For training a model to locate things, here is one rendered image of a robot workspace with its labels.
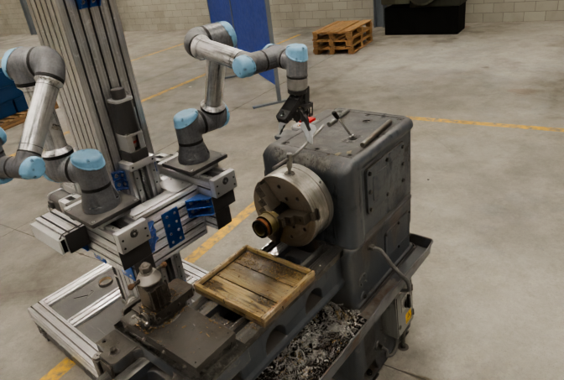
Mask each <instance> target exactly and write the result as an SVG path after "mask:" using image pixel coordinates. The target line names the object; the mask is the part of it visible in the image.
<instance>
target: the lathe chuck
mask: <svg viewBox="0 0 564 380"><path fill-rule="evenodd" d="M287 171H288V169H287V168H286V167H280V168H277V169H276V170H274V171H273V172H271V173H270V174H267V175H266V176H264V180H265V181H266V183H267V184H268V185H269V187H270V189H271V190H272V191H273V192H274V194H275V195H276V197H277V198H278V200H279V201H282V202H281V204H280V205H279V206H277V207H276V208H274V209H273V210H272V211H274V212H275V213H277V214H279V213H280V212H284V211H286V210H287V209H289V208H290V209H293V210H299V211H310V212H314V211H315V209H317V212H318V216H319V217H318V220H315V221H310V222H309V223H307V224H306V225H305V226H302V225H297V224H295V225H294V226H286V227H284V228H283V231H282V235H281V238H280V241H281V242H283V243H285V244H288V245H291V246H294V247H301V246H305V245H306V244H308V243H309V242H311V241H312V240H313V239H314V238H315V237H317V236H318V235H319V234H320V233H321V232H322V231H323V230H324V229H325V228H326V225H327V223H328V219H329V209H328V204H327V202H326V197H325V196H324V194H323V192H322V190H321V188H320V187H319V186H318V184H317V183H316V182H315V181H314V180H313V179H312V178H311V177H310V176H309V175H308V174H306V173H304V172H303V171H301V170H299V169H296V168H293V167H292V169H291V172H293V173H294V174H293V175H287V174H285V173H286V172H287ZM262 180H263V179H261V180H260V181H259V182H261V181H262ZM259 182H258V183H257V184H256V186H255V189H257V188H258V187H259V186H260V185H261V184H260V183H259ZM253 199H254V205H255V209H256V211H257V213H258V216H260V215H261V213H260V212H259V209H261V208H262V207H261V205H260V204H259V203H258V201H259V200H261V199H260V197H259V196H258V194H257V193H256V191H254V193H253ZM318 233H319V234H318ZM317 234H318V235H317Z"/></svg>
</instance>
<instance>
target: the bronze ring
mask: <svg viewBox="0 0 564 380"><path fill-rule="evenodd" d="M277 216H279V215H278V214H277V213H275V212H274V211H271V212H269V211H263V212H262V213H261V215H260V216H258V217H257V219H256V220H255V221H254V222H253V224H252V228H253V231H254V233H255V234H256V235H257V236H258V237H261V238H266V237H267V236H270V235H272V234H273V233H276V232H277V231H278V230H279V221H278V219H277V218H276V217H277Z"/></svg>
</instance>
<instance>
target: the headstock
mask: <svg viewBox="0 0 564 380"><path fill-rule="evenodd" d="M345 109H346V108H343V107H338V108H335V109H334V110H330V109H326V110H325V111H323V112H320V113H319V114H317V115H315V116H314V117H315V118H316V119H319V120H318V121H316V122H314V123H312V124H311V125H315V126H316V131H317V130H318V129H319V128H320V127H321V126H322V125H325V127H324V128H323V129H322V130H321V131H320V132H319V133H318V134H317V135H316V136H315V137H314V138H313V144H310V143H308V144H307V145H306V146H305V147H304V148H303V149H302V150H301V151H300V153H299V154H298V155H296V156H295V157H294V158H293V159H292V164H300V165H303V166H305V167H306V168H308V169H310V170H311V171H313V172H314V173H315V174H317V175H318V176H319V177H320V178H321V180H322V181H323V182H324V184H325V185H326V187H327V189H328V190H329V192H330V194H331V197H332V202H333V209H334V212H333V218H332V221H331V223H330V225H329V226H328V227H327V228H326V229H325V230H324V231H322V232H321V233H320V234H319V235H318V236H317V237H315V238H316V239H319V240H322V241H324V242H329V243H331V244H333V245H336V246H339V247H343V248H346V249H349V250H353V249H356V248H358V247H359V246H360V245H361V244H362V243H363V242H364V241H365V235H366V234H367V233H368V232H369V231H370V230H371V229H372V228H373V227H374V226H375V225H376V224H377V223H378V222H379V221H380V220H381V219H382V218H383V217H384V216H386V215H387V214H388V213H389V212H390V211H391V210H392V209H393V208H394V207H395V206H396V205H397V204H398V203H399V202H400V201H401V200H402V199H403V198H404V197H405V196H406V195H407V194H408V193H409V192H410V130H411V129H412V128H413V122H412V120H411V119H410V118H409V117H406V116H403V115H396V114H389V113H382V112H370V111H363V110H357V109H350V108H349V109H350V112H349V113H348V114H346V115H345V116H344V117H342V118H341V121H342V122H343V124H344V125H345V126H346V128H347V129H348V131H349V132H350V133H351V134H352V135H353V136H355V137H358V138H357V139H355V140H351V139H349V138H350V135H349V134H348V133H347V131H346V130H345V129H344V127H343V126H342V124H341V123H340V122H339V121H337V122H335V123H334V124H332V125H331V126H330V127H328V126H327V125H326V124H327V123H328V122H329V121H331V120H332V119H333V118H334V116H333V115H332V112H333V111H336V112H337V114H339V113H341V112H343V111H344V110H345ZM389 119H391V120H392V123H391V124H390V125H389V126H388V127H386V128H385V130H383V131H382V132H381V133H380V134H379V135H378V136H377V137H376V138H374V139H373V140H372V141H371V142H370V143H369V144H367V145H366V146H365V147H364V148H362V147H361V146H360V143H361V142H362V141H363V140H364V139H366V138H367V137H368V136H369V135H371V134H372V133H373V132H374V131H375V130H377V129H378V128H379V127H380V126H382V125H383V124H384V123H385V122H386V121H388V120H389ZM291 130H293V131H298V132H296V133H289V134H288V135H286V136H284V137H282V138H280V139H278V140H276V141H274V142H273V143H271V144H270V145H269V146H268V147H267V148H266V149H265V150H264V153H263V159H264V176H266V175H267V174H270V173H271V172H273V171H274V170H275V169H272V167H273V166H275V165H276V164H278V163H279V162H281V161H283V160H284V159H286V154H287V153H288V152H291V153H292V154H294V153H295V152H296V151H297V150H298V149H299V148H300V147H301V146H302V145H303V144H304V143H305V142H306V141H307V137H306V136H305V133H304V131H303V130H302V129H301V128H292V129H291ZM351 150H352V152H351V153H350V154H347V151H351ZM336 153H341V154H339V155H338V156H336V155H334V154H336ZM327 154H330V155H327ZM338 204H339V205H338ZM339 212H340V213H339Z"/></svg>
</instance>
